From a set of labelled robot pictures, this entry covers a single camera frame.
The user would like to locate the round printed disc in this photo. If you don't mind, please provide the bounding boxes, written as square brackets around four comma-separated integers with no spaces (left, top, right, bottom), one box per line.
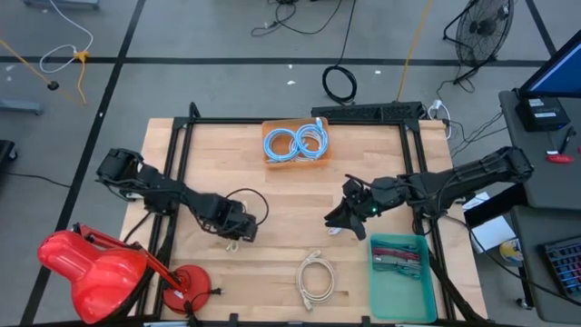
[498,237,525,268]

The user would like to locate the black lamp power cord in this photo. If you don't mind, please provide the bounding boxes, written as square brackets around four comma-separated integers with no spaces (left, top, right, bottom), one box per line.
[180,268,226,327]

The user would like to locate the green plastic bin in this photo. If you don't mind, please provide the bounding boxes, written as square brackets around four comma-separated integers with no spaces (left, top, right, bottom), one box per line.
[367,233,438,324]

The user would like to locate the backlit keyboard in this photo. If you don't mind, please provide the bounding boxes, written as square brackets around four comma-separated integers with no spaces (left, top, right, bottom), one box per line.
[537,234,581,302]

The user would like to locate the orange plastic bin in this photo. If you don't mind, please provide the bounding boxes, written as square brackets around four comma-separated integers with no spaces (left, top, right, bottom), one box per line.
[261,116,333,171]

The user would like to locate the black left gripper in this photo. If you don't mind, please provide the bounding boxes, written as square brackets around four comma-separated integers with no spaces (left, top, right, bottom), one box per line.
[195,193,259,243]

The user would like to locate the small black computer box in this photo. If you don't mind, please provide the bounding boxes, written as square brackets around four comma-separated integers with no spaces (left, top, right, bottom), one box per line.
[514,93,572,134]

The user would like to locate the light blue cable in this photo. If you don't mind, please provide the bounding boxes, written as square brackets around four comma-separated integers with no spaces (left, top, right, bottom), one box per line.
[293,116,330,161]
[262,127,300,164]

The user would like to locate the thin black floor cables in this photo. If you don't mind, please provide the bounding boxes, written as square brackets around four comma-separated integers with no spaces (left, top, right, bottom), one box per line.
[250,0,345,37]

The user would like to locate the maroon usb cable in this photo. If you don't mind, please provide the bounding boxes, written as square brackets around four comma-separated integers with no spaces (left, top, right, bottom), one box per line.
[370,247,422,261]

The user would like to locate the black coiled floor cable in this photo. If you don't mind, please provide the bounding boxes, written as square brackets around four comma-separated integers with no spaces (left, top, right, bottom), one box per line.
[320,0,359,106]

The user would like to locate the grey side desk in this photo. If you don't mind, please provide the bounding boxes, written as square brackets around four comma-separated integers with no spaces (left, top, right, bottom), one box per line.
[497,89,581,211]
[510,204,581,325]

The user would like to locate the black wheeled base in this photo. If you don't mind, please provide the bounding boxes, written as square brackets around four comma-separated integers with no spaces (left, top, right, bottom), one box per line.
[0,139,19,174]

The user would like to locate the black-white zigzag braided cable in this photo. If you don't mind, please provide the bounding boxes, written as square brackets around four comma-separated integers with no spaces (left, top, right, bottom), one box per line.
[371,254,423,267]

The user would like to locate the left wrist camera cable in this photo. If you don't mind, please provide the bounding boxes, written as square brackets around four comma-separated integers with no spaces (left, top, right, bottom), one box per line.
[225,187,271,227]

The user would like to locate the white floor cable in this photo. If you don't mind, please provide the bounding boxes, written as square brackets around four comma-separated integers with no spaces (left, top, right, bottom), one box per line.
[38,0,95,75]

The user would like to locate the computer monitor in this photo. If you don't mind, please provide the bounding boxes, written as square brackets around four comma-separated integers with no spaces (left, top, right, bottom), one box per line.
[518,27,581,99]

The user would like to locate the yellow cord with black disc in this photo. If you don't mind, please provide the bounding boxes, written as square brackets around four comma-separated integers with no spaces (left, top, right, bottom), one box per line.
[0,37,85,106]

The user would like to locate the white paper sheet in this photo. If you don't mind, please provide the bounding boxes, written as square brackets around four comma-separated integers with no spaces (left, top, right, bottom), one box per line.
[469,214,517,254]

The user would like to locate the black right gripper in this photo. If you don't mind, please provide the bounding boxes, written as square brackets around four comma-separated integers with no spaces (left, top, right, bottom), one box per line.
[323,174,409,242]

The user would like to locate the yellow extension cord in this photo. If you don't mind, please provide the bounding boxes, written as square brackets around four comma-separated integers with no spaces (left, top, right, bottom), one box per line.
[73,50,91,106]

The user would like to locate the yellow hanging cord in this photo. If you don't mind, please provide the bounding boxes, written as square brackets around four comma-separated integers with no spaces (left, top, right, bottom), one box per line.
[395,0,434,104]

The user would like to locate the red desk lamp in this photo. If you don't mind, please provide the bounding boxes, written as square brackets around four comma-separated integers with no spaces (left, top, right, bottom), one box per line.
[36,221,213,325]

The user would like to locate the black pen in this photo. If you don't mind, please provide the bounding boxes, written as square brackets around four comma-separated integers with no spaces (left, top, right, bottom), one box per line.
[557,125,577,156]

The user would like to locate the black aluminium table frame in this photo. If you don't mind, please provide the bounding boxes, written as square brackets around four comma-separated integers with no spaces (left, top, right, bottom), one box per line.
[133,102,490,327]

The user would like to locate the black floor fan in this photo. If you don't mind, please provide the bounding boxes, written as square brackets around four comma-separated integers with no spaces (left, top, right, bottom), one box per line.
[442,0,516,86]

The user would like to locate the grey table foot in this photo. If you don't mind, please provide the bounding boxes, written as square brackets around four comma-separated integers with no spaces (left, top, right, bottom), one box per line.
[0,98,45,116]

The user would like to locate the white power plug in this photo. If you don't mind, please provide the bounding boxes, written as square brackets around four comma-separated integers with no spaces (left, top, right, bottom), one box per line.
[427,98,454,142]

